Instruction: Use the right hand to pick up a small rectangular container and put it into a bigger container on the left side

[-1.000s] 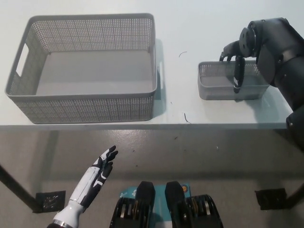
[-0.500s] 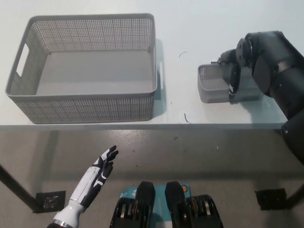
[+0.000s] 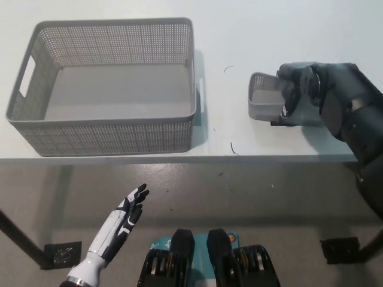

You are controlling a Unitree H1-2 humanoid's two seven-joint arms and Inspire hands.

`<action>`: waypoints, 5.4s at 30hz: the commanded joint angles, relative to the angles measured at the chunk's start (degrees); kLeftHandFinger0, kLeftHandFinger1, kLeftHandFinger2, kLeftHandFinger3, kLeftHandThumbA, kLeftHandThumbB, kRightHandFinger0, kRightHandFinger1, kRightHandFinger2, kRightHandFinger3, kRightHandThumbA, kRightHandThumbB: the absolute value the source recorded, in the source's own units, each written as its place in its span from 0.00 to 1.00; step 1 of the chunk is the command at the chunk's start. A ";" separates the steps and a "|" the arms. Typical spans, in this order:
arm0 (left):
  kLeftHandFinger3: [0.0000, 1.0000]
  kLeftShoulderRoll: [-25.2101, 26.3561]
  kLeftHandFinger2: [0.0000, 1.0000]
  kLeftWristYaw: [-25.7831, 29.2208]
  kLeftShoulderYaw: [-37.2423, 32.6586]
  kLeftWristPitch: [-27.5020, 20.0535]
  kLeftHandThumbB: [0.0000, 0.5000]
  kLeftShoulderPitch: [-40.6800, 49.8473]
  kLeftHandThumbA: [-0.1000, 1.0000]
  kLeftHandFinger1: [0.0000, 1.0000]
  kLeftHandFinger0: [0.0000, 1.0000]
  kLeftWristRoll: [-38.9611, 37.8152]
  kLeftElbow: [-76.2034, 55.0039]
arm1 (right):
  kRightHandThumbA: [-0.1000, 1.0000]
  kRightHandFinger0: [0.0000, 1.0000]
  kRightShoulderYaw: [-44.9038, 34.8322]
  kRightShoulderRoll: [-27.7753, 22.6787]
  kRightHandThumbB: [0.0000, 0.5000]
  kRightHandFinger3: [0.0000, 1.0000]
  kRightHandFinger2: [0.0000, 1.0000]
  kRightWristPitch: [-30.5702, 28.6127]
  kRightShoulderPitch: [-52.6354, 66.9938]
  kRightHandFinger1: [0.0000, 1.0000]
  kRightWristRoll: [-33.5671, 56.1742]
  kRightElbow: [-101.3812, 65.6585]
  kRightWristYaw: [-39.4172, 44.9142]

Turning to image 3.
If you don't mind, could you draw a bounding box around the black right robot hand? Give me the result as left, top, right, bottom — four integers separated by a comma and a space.
276, 62, 326, 126

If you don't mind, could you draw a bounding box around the small grey perforated basket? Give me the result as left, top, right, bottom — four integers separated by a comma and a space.
247, 72, 324, 127

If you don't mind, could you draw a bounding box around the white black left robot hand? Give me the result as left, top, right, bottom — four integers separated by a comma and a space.
86, 183, 150, 264

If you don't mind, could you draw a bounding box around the black floor foot plate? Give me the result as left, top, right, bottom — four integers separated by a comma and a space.
40, 240, 83, 270
319, 236, 365, 265

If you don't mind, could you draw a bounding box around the black table leg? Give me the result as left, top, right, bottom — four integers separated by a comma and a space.
0, 208, 47, 265

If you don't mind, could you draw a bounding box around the large grey perforated basket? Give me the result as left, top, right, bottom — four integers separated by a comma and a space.
5, 17, 206, 158

